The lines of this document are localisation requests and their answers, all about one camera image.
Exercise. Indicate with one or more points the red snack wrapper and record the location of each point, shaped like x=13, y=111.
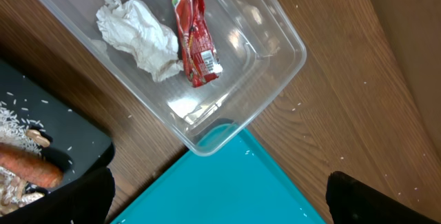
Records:
x=200, y=60

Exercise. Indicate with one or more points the teal plastic tray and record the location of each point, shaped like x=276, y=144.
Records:
x=240, y=183

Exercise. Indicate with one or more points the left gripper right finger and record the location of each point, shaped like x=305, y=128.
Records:
x=351, y=201

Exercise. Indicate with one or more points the white tissue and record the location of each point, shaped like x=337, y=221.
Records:
x=131, y=27

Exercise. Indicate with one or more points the black tray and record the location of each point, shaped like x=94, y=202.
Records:
x=67, y=140

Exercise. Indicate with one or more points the clear plastic bin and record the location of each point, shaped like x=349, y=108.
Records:
x=257, y=46

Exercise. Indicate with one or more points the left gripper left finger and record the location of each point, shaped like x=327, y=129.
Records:
x=86, y=200

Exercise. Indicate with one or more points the orange carrot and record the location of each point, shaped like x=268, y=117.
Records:
x=30, y=167

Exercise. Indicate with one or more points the rice and peanut pile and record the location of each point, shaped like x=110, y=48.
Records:
x=15, y=191

